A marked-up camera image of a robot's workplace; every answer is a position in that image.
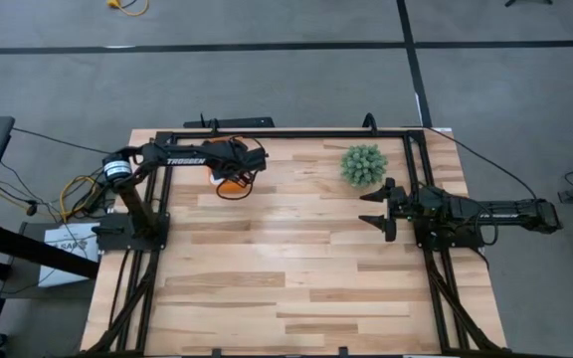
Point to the black aluminium table frame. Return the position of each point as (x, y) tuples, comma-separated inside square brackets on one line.
[(291, 134)]

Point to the black flat device with antennas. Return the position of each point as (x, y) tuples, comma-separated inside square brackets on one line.
[(242, 122)]

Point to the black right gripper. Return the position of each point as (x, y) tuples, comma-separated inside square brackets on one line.
[(413, 211)]

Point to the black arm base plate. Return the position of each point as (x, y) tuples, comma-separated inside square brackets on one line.
[(117, 241), (455, 242)]

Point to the white printed cardboard box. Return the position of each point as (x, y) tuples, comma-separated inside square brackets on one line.
[(67, 263)]

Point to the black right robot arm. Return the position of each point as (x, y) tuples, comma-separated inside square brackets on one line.
[(515, 216)]

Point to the green plant in patterned pot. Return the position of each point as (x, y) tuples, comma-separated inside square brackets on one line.
[(363, 164)]

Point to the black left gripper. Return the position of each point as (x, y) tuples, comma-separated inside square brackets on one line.
[(237, 156)]

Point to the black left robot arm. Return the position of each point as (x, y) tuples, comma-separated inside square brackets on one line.
[(157, 155)]

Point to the black desk beam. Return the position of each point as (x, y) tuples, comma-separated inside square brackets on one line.
[(28, 246)]

